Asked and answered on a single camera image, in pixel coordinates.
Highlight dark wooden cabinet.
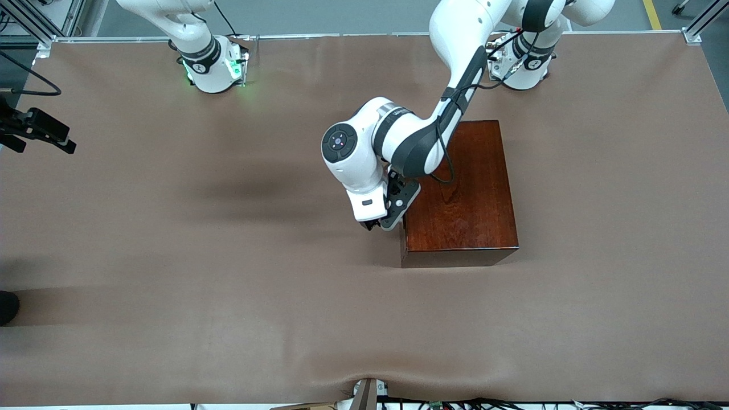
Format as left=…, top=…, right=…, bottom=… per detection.
left=399, top=120, right=520, bottom=268

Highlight black round object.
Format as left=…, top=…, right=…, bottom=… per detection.
left=0, top=290, right=21, bottom=326

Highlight brown table cover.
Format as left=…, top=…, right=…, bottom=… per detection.
left=0, top=33, right=729, bottom=408

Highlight aluminium frame struts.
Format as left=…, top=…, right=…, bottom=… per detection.
left=0, top=0, right=109, bottom=51

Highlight black left base cables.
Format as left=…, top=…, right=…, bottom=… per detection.
left=487, top=31, right=525, bottom=77

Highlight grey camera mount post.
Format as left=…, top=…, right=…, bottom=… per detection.
left=350, top=378, right=389, bottom=410

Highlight black right base cable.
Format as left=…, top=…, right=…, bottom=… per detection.
left=214, top=0, right=240, bottom=38

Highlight aluminium frame strut with bracket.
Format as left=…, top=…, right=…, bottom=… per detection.
left=672, top=0, right=729, bottom=45

